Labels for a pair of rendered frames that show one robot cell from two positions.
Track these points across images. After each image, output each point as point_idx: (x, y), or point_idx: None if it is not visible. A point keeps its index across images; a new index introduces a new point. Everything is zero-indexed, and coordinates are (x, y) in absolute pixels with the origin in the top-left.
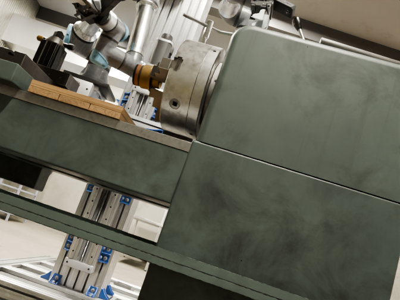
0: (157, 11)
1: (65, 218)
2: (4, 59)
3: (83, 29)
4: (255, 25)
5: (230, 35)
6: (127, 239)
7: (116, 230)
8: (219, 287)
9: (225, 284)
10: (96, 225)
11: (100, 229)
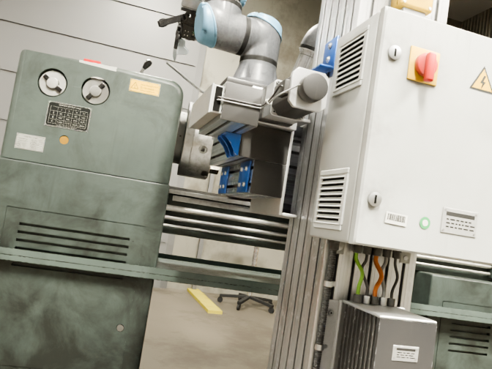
0: (299, 48)
1: (203, 261)
2: None
3: None
4: (184, 53)
5: (192, 86)
6: (168, 255)
7: (224, 278)
8: None
9: None
10: (244, 283)
11: (184, 258)
